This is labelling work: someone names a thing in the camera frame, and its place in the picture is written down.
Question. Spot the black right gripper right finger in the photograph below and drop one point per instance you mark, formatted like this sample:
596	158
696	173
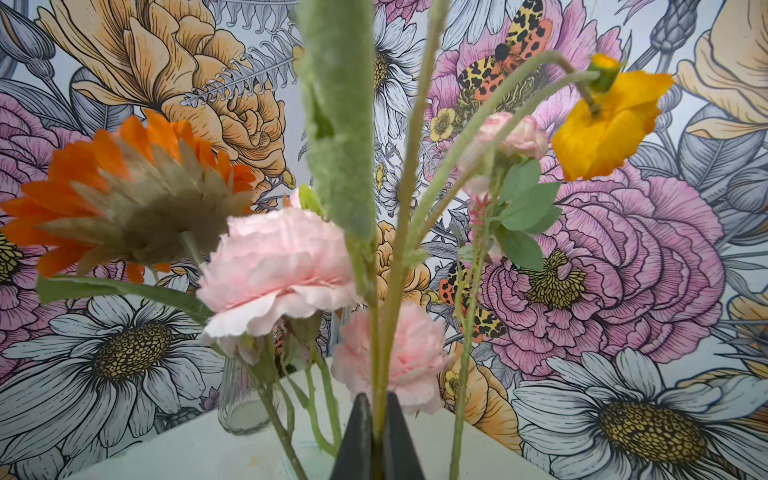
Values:
400	459

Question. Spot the yellow ranunculus stem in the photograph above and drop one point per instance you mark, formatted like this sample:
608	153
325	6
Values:
594	120

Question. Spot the cream white rose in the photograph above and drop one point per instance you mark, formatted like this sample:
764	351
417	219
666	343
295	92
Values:
337	85

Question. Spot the orange gerbera flower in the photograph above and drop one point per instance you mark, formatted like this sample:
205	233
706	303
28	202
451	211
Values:
113	205

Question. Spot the pink rose flower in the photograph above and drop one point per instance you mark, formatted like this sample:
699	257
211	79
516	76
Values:
268	285

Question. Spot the pink carnation stem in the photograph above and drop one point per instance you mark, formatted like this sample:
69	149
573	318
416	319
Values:
500	173

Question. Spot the clear ribbed glass vase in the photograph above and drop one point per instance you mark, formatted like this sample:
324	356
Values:
241	410

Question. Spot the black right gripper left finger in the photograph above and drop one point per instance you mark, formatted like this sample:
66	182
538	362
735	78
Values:
353	461

